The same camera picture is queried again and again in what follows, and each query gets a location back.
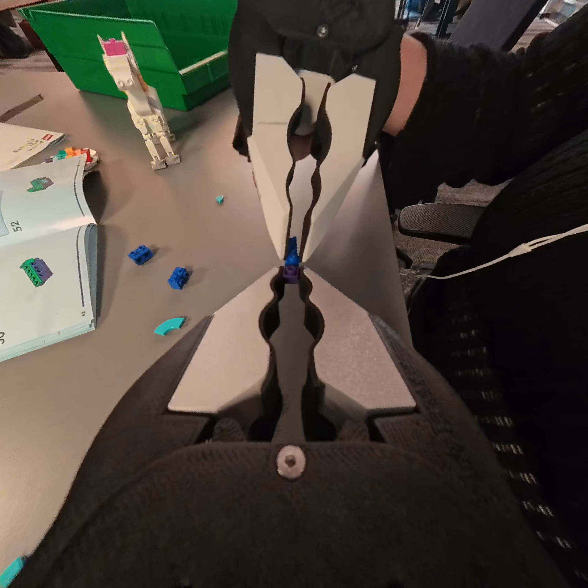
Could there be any dark grey panel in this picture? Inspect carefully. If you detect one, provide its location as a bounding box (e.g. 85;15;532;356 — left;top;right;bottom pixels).
450;0;549;52

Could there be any open lego instruction booklet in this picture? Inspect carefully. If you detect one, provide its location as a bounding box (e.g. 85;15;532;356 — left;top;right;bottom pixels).
0;155;98;362

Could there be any dark flat strip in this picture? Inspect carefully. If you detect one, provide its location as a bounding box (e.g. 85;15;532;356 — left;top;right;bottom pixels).
0;94;44;123

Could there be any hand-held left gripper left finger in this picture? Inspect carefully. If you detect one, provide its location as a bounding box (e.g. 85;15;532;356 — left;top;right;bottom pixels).
168;266;285;416

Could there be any green plastic storage bin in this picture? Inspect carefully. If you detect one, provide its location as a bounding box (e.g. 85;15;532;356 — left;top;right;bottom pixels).
17;0;231;112

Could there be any pile of colourful lego pieces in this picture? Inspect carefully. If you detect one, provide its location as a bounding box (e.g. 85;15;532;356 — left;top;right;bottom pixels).
45;145;100;172

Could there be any closed white lego booklet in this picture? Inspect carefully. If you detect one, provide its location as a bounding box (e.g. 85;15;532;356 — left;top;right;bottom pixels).
0;122;65;171

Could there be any person's right hand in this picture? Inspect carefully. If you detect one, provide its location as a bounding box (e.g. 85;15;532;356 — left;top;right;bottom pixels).
383;34;431;136

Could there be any white cable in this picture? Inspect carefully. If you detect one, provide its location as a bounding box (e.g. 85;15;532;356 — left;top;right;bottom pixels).
410;224;588;282

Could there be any black office chair armrest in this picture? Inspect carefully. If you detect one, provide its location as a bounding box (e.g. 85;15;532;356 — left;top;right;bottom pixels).
398;202;485;240

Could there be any person's right forearm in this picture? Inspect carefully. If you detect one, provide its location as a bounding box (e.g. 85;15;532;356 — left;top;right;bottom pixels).
385;8;588;209

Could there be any white lego animal figure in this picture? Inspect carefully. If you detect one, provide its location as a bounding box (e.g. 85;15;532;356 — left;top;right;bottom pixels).
97;31;181;171

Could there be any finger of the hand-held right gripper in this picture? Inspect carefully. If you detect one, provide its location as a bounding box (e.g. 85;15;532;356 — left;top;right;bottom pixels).
298;75;378;266
247;52;307;261

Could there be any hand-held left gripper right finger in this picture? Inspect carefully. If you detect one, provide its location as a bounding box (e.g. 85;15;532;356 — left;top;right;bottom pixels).
300;268;417;417

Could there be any teal curved lego piece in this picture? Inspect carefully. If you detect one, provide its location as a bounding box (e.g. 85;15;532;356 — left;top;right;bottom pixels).
153;316;187;340

